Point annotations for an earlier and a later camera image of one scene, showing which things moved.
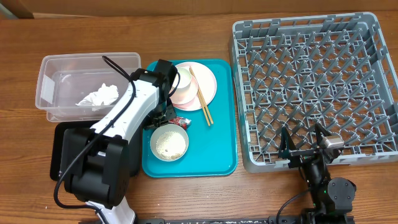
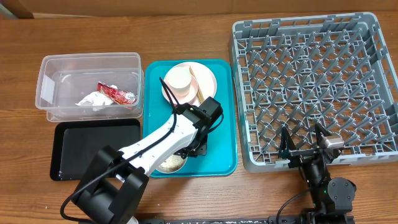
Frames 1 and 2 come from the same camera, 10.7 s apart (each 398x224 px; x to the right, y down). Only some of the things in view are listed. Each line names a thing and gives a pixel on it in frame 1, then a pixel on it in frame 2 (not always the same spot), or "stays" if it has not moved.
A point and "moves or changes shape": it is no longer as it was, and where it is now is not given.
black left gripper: x=171 y=112 to x=201 y=149
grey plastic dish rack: x=298 y=73 stays
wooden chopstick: x=205 y=110 stays
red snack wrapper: x=183 y=122 moves or changes shape
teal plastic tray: x=212 y=150 stays
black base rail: x=261 y=220 stays
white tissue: x=104 y=96 stays
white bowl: x=169 y=142 moves or changes shape
